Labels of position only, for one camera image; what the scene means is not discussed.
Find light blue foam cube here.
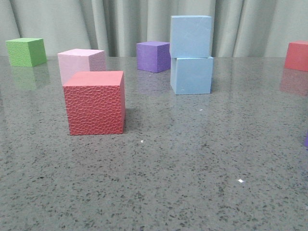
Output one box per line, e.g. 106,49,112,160
170,57,214,95
170,15,212,58

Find purple foam cube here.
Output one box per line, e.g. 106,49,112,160
136,41,171,73

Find red textured foam cube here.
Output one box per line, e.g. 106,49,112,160
63,71,126,135

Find pink foam cube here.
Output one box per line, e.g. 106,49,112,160
57,49,106,85

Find grey-green curtain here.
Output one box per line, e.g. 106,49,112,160
0,0,308,57

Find green foam cube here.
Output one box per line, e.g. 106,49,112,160
5,38,47,67

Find red foam cube far right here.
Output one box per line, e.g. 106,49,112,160
284,40,308,72

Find purple cube at right edge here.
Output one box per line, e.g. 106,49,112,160
304,133,308,147

